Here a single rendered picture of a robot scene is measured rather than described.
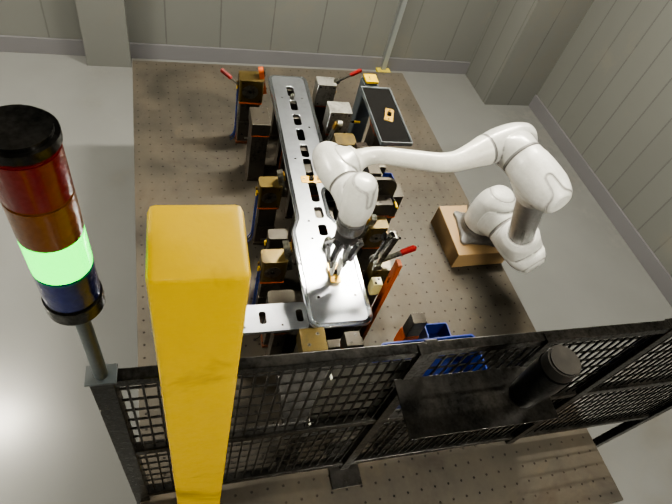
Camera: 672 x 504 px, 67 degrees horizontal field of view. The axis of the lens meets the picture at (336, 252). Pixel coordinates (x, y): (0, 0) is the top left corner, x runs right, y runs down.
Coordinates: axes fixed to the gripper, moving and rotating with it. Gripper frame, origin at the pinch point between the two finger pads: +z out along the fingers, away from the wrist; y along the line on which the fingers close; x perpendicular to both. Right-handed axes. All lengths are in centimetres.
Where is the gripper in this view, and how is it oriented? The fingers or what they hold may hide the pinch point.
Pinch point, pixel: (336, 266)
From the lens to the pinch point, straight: 174.2
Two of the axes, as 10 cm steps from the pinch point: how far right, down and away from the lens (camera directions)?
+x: 2.0, 7.9, -5.8
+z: -2.0, 6.1, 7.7
